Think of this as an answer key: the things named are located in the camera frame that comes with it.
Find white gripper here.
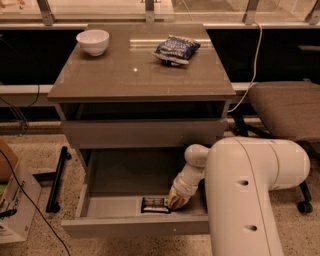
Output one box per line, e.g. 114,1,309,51
167,164,205,210

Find dark rxbar chocolate wrapper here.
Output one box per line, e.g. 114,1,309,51
141,197,171,214

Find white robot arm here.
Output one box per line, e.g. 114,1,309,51
168,137,310,256

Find closed grey top drawer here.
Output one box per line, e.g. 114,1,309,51
62,119,227,149

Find grey drawer cabinet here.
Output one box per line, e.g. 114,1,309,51
48,23,235,164

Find black metal bar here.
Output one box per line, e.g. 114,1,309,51
46,146,72,213

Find grey office chair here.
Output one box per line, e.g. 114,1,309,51
233,81,320,214

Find blue chip bag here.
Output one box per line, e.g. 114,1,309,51
153,35,201,65

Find cardboard box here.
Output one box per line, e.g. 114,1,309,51
0,139,41,244

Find white ceramic bowl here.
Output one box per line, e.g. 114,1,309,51
76,29,110,56

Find metal window railing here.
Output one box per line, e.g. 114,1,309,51
0,0,320,29

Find black floor cable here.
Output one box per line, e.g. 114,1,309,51
0,147,72,256

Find white cable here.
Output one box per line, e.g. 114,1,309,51
227,20,264,114

